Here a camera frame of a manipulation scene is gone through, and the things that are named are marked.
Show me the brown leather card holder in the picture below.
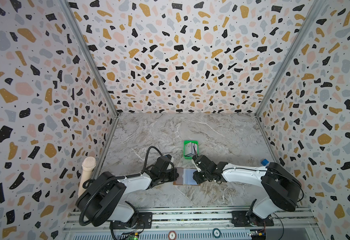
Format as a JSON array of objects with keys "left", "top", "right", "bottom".
[{"left": 173, "top": 168, "right": 199, "bottom": 186}]

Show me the stack of credit cards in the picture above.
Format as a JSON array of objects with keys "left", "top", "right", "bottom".
[{"left": 185, "top": 142, "right": 198, "bottom": 158}]

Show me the green plastic card tray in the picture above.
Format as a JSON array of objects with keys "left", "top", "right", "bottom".
[{"left": 183, "top": 140, "right": 199, "bottom": 160}]

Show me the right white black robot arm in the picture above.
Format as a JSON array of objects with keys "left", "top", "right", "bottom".
[{"left": 193, "top": 155, "right": 303, "bottom": 227}]

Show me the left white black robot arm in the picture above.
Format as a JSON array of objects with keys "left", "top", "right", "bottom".
[{"left": 76, "top": 155, "right": 179, "bottom": 229}]

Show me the small blue cube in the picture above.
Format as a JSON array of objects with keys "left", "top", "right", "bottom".
[{"left": 261, "top": 159, "right": 270, "bottom": 166}]

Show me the beige foam microphone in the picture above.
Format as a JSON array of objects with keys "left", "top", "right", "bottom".
[{"left": 78, "top": 157, "right": 96, "bottom": 197}]

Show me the left black corrugated cable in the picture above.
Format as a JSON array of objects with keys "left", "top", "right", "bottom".
[{"left": 78, "top": 146, "right": 163, "bottom": 226}]

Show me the aluminium mounting rail frame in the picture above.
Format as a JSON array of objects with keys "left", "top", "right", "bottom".
[{"left": 63, "top": 207, "right": 324, "bottom": 240}]

